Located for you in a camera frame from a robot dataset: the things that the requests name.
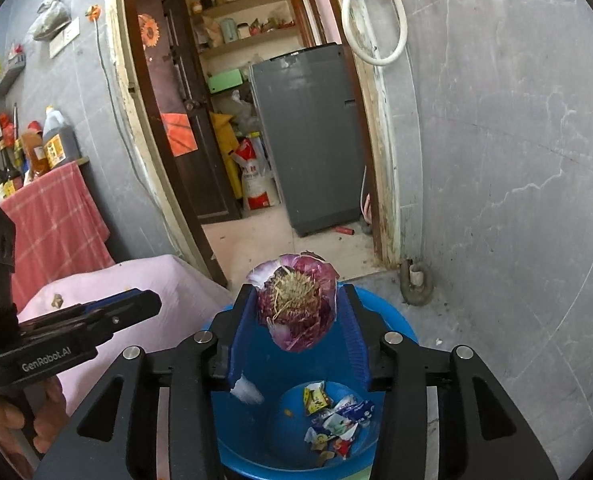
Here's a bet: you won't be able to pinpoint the grey washing machine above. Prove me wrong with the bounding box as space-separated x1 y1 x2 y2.
249 42 370 238

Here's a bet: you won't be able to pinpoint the white thin scrap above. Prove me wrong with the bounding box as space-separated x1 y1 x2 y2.
230 374 265 405

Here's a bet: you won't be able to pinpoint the orange paper sheet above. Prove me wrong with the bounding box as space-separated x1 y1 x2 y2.
160 112 198 157

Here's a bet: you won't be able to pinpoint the orange oil bottle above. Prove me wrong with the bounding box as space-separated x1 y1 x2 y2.
20 120 50 177

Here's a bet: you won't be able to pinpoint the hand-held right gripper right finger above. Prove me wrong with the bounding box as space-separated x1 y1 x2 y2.
339 282 560 480

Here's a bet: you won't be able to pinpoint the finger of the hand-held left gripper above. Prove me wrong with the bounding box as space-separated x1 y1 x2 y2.
84 290 163 348
51 288 142 318

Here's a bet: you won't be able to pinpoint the green box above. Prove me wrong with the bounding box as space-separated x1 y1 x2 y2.
209 69 244 95

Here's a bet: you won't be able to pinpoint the white hose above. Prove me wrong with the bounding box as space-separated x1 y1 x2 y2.
341 0 408 67

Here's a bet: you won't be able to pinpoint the blue plastic basin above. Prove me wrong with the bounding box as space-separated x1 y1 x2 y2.
201 285 420 480

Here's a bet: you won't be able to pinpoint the red onion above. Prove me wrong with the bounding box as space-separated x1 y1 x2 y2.
246 252 340 353

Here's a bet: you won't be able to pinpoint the dark wooden door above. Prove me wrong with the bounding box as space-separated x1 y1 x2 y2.
134 0 242 223

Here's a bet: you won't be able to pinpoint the sunflower sticker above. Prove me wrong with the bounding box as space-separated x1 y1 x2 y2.
139 14 161 48

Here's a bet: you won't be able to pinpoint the white wall switch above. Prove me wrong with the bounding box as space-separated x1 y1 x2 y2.
49 17 81 58

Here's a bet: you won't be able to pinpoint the wooden wall shelves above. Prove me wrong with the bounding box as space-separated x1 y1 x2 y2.
181 0 302 61

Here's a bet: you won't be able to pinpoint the pink checked cloth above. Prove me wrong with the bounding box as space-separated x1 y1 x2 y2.
0 161 114 311

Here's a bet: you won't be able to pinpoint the person's left hand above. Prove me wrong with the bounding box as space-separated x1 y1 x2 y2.
0 375 67 453

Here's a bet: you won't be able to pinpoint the wooden door frame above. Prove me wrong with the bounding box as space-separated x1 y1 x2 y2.
104 0 417 288

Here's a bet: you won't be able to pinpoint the grey floor pipe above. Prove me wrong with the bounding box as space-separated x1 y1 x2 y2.
399 259 435 307

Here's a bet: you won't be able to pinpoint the pile of snack wrappers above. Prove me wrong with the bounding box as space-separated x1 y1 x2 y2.
303 381 376 466

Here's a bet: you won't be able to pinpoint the dark soy sauce jug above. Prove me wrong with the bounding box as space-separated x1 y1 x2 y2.
41 106 81 171

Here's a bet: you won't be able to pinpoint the yellow plastic bag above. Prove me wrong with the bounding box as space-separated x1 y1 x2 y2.
209 112 242 201

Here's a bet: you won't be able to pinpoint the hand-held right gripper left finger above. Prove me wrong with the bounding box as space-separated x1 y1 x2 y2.
34 282 254 480

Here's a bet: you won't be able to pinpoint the white and red sack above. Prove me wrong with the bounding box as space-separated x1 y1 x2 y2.
231 137 280 211

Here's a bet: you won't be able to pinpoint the small wall shelf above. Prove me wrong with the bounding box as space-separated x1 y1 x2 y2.
0 42 27 101

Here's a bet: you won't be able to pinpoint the hanging plastic bag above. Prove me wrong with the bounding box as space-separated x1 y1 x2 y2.
29 0 72 41

